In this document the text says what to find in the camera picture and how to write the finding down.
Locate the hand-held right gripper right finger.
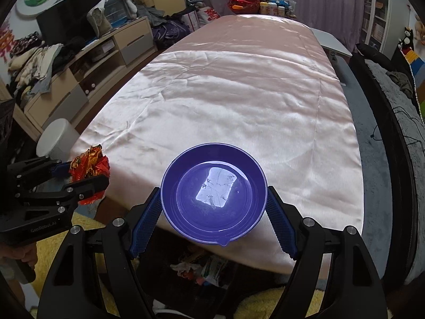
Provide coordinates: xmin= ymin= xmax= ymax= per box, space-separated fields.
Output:
xmin=265 ymin=185 xmax=388 ymax=319

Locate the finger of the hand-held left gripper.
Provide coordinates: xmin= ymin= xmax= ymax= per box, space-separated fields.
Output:
xmin=7 ymin=157 xmax=72 ymax=190
xmin=20 ymin=175 xmax=110 ymax=213

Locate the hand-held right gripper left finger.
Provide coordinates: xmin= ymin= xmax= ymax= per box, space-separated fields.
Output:
xmin=37 ymin=187 xmax=164 ymax=319

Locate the red gold wrapper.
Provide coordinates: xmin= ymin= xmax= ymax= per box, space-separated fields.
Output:
xmin=69 ymin=144 xmax=111 ymax=205

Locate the purple plastic bowl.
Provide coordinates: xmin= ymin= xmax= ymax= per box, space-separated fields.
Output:
xmin=160 ymin=143 xmax=269 ymax=247

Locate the person's left hand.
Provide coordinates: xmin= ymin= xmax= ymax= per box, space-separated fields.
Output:
xmin=0 ymin=244 xmax=37 ymax=270

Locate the white round stool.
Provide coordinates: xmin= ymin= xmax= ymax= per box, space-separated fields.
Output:
xmin=36 ymin=119 xmax=80 ymax=160

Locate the yellow fluffy rug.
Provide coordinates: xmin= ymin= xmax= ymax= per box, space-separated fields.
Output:
xmin=31 ymin=206 xmax=333 ymax=319

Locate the white plastic package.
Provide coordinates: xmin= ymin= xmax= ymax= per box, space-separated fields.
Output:
xmin=199 ymin=256 xmax=233 ymax=286

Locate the grey-blue carpet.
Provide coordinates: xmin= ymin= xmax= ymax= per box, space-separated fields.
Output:
xmin=332 ymin=56 xmax=415 ymax=286

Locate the pile of clothes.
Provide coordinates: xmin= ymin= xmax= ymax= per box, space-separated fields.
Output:
xmin=7 ymin=31 xmax=87 ymax=107

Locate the beige grey tv cabinet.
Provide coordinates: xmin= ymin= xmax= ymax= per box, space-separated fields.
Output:
xmin=23 ymin=16 xmax=156 ymax=133

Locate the black sofa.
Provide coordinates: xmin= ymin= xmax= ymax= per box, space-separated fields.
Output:
xmin=352 ymin=41 xmax=425 ymax=286

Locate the pink satin tablecloth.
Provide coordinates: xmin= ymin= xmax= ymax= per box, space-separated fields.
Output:
xmin=68 ymin=14 xmax=363 ymax=275

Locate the grey fuzzy blanket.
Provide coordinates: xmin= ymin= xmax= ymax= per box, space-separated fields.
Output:
xmin=365 ymin=60 xmax=425 ymax=283

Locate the black television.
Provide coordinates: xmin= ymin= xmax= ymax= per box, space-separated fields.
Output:
xmin=36 ymin=0 xmax=122 ymax=45

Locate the grey towel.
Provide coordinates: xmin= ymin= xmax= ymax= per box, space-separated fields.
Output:
xmin=87 ymin=0 xmax=137 ymax=35

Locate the blue cage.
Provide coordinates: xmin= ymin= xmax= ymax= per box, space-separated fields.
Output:
xmin=104 ymin=0 xmax=133 ymax=27

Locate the purple bag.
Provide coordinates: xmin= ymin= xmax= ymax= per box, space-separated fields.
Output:
xmin=153 ymin=20 xmax=191 ymax=50

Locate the dark grey crumpled cloth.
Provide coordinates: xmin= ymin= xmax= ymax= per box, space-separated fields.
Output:
xmin=390 ymin=71 xmax=415 ymax=97

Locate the white side table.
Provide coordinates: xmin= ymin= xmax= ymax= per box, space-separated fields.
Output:
xmin=310 ymin=28 xmax=352 ymax=58

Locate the white red shopping bag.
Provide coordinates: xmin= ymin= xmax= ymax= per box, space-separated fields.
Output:
xmin=196 ymin=7 xmax=220 ymax=29

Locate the colourful crochet blanket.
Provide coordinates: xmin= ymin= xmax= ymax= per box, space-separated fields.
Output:
xmin=400 ymin=48 xmax=425 ymax=120

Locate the black white cat plush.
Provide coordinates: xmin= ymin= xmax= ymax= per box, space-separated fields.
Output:
xmin=398 ymin=27 xmax=415 ymax=52

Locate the red basket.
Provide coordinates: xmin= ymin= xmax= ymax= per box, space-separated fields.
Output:
xmin=227 ymin=0 xmax=261 ymax=14

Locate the row of plush toys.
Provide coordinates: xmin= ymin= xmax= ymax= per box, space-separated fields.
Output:
xmin=413 ymin=11 xmax=425 ymax=45

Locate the white bookshelf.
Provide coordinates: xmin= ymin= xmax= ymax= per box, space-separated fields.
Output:
xmin=360 ymin=0 xmax=399 ymax=54

